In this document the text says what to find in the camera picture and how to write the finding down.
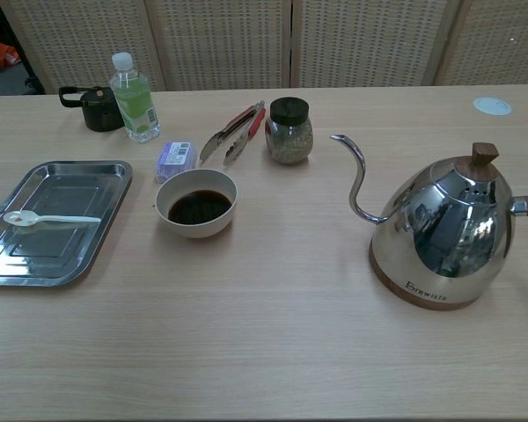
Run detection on white plastic spoon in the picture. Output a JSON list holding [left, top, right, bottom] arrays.
[[3, 210, 103, 229]]

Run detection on white bowl with dark liquid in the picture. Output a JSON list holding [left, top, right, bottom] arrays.
[[155, 169, 238, 240]]

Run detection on glass jar with black lid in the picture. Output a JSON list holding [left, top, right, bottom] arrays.
[[265, 97, 315, 166]]

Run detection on metal tongs with red grips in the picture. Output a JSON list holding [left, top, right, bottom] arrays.
[[199, 100, 267, 167]]

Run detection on small purple plastic box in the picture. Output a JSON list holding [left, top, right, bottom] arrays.
[[152, 140, 198, 185]]

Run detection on clear bottle with green label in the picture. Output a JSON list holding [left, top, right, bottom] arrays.
[[109, 52, 163, 144]]

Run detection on woven wood-framed folding screen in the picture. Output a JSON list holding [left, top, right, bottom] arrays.
[[0, 0, 528, 94]]

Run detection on rectangular stainless steel tray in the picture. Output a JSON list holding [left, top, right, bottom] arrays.
[[0, 160, 134, 287]]

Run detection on orange item in background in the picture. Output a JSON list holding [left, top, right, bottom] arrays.
[[0, 30, 21, 67]]

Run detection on steel gooseneck kettle wooden handle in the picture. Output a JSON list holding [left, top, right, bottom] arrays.
[[330, 134, 528, 312]]

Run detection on black canister with loop handle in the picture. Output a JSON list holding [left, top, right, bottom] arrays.
[[58, 85, 126, 133]]

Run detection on white round cable grommet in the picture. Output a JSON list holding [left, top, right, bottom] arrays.
[[473, 97, 514, 117]]

